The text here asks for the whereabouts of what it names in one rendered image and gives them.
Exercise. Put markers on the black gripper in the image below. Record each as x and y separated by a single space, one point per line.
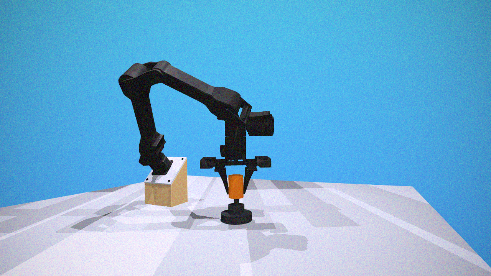
235 149

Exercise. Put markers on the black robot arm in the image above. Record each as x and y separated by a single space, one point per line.
220 101

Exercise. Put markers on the orange cylinder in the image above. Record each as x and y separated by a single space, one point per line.
235 183

